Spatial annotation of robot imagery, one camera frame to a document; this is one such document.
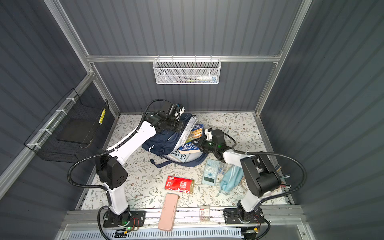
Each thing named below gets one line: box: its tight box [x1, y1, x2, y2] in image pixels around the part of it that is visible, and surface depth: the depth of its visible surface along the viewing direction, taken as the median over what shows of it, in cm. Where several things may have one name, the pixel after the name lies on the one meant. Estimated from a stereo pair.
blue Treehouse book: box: [178, 124, 204, 154], surface depth 88 cm
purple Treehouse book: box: [166, 149, 200, 163], surface depth 93 cm
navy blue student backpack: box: [141, 114, 208, 168], surface depth 86 cm
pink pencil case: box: [158, 193, 178, 231], surface depth 74 cm
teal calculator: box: [201, 158, 220, 187], surface depth 89 cm
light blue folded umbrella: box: [220, 164, 244, 193], surface depth 84 cm
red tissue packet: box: [164, 176, 195, 194], surface depth 86 cm
